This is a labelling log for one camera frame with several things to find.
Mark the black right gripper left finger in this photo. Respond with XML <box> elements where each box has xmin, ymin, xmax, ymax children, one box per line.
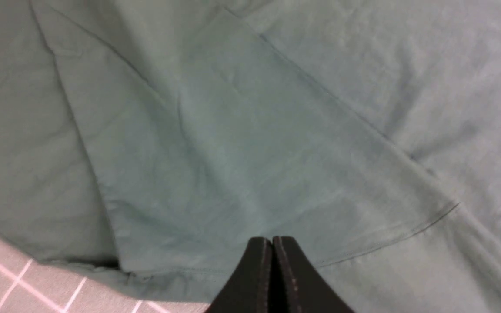
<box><xmin>206</xmin><ymin>237</ymin><xmax>273</xmax><ymax>313</ymax></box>

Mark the grey checked tablecloth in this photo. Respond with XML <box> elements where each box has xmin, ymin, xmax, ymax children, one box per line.
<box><xmin>0</xmin><ymin>240</ymin><xmax>207</xmax><ymax>313</ymax></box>

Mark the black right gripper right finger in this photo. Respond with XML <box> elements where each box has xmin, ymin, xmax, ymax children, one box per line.
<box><xmin>272</xmin><ymin>236</ymin><xmax>353</xmax><ymax>313</ymax></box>

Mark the green long-sleeved shirt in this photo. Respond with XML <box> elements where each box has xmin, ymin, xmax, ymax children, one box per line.
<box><xmin>0</xmin><ymin>0</ymin><xmax>501</xmax><ymax>313</ymax></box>

